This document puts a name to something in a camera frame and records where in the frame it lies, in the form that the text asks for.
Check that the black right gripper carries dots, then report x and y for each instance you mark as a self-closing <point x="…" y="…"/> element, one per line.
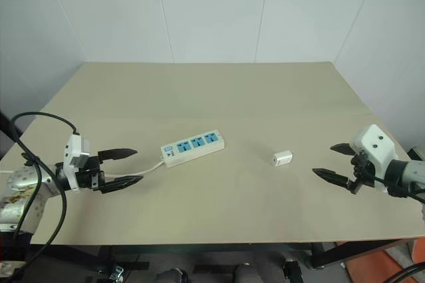
<point x="362" y="170"/>

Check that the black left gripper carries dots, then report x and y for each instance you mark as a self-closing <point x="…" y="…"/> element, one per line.
<point x="89" y="177"/>

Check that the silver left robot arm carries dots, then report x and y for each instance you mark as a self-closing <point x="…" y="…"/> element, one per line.
<point x="25" y="183"/>

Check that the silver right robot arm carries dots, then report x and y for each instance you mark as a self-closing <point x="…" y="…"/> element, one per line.
<point x="407" y="174"/>

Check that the white plug adapter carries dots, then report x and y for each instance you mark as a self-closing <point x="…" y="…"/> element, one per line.
<point x="282" y="158"/>

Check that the white power strip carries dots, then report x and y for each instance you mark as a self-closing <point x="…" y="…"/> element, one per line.
<point x="192" y="147"/>

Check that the dark rounded robot foot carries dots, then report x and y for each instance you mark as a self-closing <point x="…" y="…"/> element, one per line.
<point x="170" y="275"/>

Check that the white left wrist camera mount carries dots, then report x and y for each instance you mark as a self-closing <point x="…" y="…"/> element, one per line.
<point x="73" y="156"/>

